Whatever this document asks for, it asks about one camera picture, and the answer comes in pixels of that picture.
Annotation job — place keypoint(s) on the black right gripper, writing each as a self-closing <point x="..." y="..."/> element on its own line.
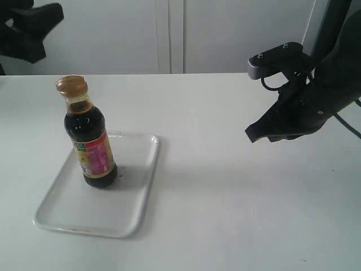
<point x="327" y="93"/>

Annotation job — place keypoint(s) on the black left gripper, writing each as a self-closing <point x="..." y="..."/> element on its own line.
<point x="20" y="23"/>

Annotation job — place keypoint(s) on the dark soy sauce bottle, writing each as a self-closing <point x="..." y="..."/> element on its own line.
<point x="85" y="125"/>

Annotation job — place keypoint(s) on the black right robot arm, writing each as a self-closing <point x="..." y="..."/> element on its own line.
<point x="346" y="52"/>

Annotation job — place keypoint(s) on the white cabinet with doors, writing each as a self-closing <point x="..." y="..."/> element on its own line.
<point x="147" y="37"/>

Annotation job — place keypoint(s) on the white rectangular plastic tray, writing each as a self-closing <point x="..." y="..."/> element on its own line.
<point x="73" y="206"/>

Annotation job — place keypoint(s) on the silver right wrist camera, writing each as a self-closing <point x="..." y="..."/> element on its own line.
<point x="287" y="58"/>

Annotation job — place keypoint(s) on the dark vertical post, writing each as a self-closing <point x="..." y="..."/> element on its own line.
<point x="329" y="30"/>

